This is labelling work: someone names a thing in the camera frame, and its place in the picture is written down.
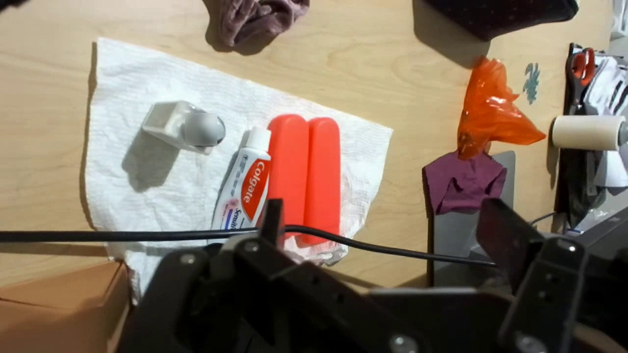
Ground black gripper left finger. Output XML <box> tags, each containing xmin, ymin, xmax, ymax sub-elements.
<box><xmin>119</xmin><ymin>195</ymin><xmax>369</xmax><ymax>353</ymax></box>

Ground thin black cable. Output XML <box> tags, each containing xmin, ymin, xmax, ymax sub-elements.
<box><xmin>0</xmin><ymin>223</ymin><xmax>500</xmax><ymax>270</ymax></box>

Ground purple cloth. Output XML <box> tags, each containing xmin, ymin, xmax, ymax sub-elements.
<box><xmin>420</xmin><ymin>148</ymin><xmax>510</xmax><ymax>217</ymax></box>

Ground brown cardboard box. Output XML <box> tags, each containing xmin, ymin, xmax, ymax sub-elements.
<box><xmin>0</xmin><ymin>258</ymin><xmax>133</xmax><ymax>353</ymax></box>

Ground orange toothbrush case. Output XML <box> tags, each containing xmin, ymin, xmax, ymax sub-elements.
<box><xmin>265</xmin><ymin>111</ymin><xmax>343</xmax><ymax>250</ymax></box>

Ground small bottle silver cap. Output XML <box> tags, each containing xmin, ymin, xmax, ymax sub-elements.
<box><xmin>139</xmin><ymin>97</ymin><xmax>227</xmax><ymax>154</ymax></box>

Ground pile of white black items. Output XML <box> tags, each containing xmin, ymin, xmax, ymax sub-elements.
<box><xmin>563</xmin><ymin>36</ymin><xmax>628</xmax><ymax>221</ymax></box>

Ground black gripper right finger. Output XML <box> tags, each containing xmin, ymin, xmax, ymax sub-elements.
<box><xmin>475</xmin><ymin>195</ymin><xmax>592</xmax><ymax>353</ymax></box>

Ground red handled scissors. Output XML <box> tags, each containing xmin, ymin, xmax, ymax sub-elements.
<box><xmin>563</xmin><ymin>44</ymin><xmax>598</xmax><ymax>113</ymax></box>

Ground maroon scrunchie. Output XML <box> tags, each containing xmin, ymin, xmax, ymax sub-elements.
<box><xmin>202</xmin><ymin>0</ymin><xmax>314</xmax><ymax>54</ymax></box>

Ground white red toothpaste tube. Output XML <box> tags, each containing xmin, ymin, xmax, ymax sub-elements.
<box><xmin>210</xmin><ymin>125</ymin><xmax>274</xmax><ymax>231</ymax></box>

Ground beige lint roller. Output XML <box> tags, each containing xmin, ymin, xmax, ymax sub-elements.
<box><xmin>547</xmin><ymin>113</ymin><xmax>628</xmax><ymax>152</ymax></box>

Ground dark navy pouch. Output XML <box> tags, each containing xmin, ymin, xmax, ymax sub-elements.
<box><xmin>422</xmin><ymin>0</ymin><xmax>581</xmax><ymax>42</ymax></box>

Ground orange plastic bag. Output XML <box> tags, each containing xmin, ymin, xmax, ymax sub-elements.
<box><xmin>455</xmin><ymin>56</ymin><xmax>549</xmax><ymax>162</ymax></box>

